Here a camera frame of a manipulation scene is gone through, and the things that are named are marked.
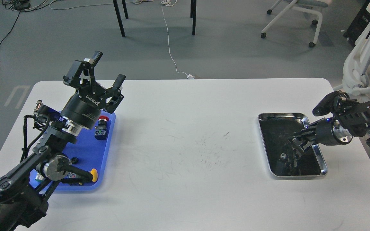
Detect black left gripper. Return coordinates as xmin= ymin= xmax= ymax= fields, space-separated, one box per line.
xmin=61 ymin=51 xmax=126 ymax=130

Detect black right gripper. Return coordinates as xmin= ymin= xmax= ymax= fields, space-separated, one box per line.
xmin=288 ymin=117 xmax=353 ymax=153

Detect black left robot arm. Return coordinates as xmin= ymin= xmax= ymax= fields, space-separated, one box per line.
xmin=0 ymin=51 xmax=125 ymax=231

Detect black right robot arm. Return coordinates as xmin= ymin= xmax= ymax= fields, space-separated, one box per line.
xmin=289 ymin=91 xmax=370 ymax=153

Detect silver metal tray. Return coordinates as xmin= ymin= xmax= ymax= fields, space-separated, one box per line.
xmin=258 ymin=113 xmax=328 ymax=180

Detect blue plastic tray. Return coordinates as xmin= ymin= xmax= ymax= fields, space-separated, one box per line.
xmin=30 ymin=111 xmax=116 ymax=192

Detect black table leg left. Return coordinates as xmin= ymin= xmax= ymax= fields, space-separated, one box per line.
xmin=112 ymin=0 xmax=129 ymax=38

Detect black table leg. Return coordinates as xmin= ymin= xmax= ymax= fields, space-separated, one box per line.
xmin=112 ymin=0 xmax=129 ymax=38
xmin=190 ymin=0 xmax=197 ymax=36

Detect white office chair right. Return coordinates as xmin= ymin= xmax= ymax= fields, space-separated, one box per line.
xmin=333 ymin=2 xmax=370 ymax=96

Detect black table leg right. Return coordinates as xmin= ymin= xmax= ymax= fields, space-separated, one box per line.
xmin=190 ymin=0 xmax=197 ymax=36

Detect white office chair background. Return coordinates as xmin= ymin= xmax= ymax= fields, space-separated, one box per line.
xmin=261 ymin=0 xmax=329 ymax=48

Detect red push button switch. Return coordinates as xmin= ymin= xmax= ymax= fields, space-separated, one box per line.
xmin=94 ymin=115 xmax=109 ymax=140

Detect yellow push button switch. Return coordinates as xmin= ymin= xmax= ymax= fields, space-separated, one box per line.
xmin=64 ymin=168 xmax=98 ymax=186

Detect white power cable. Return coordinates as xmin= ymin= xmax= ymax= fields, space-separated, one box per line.
xmin=48 ymin=0 xmax=194 ymax=80

